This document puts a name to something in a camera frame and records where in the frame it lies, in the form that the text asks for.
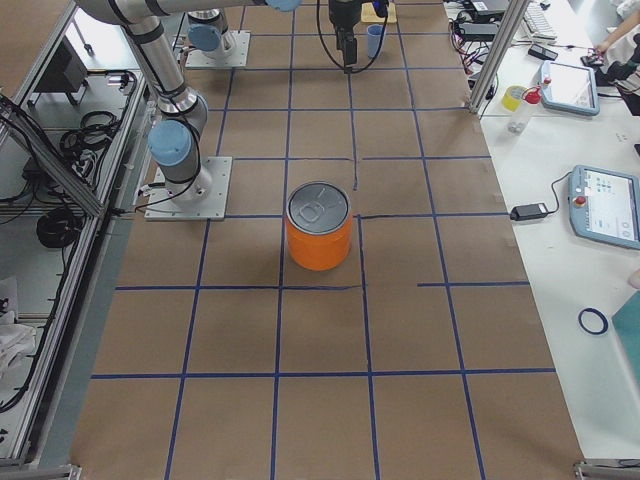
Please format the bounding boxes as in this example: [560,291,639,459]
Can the teach pendant near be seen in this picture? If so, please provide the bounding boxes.
[568,165,639,250]

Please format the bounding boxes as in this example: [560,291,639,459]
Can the large orange can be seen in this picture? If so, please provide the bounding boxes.
[285,181,352,271]

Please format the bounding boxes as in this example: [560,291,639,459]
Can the aluminium frame post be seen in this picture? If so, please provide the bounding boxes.
[467,0,529,113]

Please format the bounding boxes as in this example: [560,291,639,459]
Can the black smartphone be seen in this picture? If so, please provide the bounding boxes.
[527,44,558,61]

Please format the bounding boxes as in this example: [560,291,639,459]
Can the wooden mug tree stand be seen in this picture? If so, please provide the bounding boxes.
[361,1,397,24]

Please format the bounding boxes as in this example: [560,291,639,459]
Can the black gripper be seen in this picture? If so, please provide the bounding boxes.
[328,0,361,32]

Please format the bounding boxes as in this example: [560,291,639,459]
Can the light blue plastic cup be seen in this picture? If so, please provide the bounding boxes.
[366,24,385,60]

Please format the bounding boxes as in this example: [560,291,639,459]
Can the black power adapter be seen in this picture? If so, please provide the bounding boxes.
[509,203,549,221]

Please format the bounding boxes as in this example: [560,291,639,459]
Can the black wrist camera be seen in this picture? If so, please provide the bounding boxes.
[342,37,358,67]

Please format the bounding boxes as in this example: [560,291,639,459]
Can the teach pendant far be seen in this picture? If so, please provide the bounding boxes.
[539,60,600,116]

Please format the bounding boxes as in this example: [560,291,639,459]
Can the teach pendant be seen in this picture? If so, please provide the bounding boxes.
[568,165,639,250]
[539,60,600,116]

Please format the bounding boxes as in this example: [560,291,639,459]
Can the red cap squeeze bottle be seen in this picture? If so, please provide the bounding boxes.
[507,76,551,135]

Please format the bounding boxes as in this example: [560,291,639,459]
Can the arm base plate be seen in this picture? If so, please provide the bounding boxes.
[144,156,233,221]
[186,30,250,70]

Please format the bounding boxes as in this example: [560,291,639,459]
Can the blue tape ring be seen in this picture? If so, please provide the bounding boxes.
[578,307,610,336]

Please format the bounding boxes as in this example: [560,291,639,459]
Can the yellow tape roll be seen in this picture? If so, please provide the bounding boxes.
[501,85,527,112]

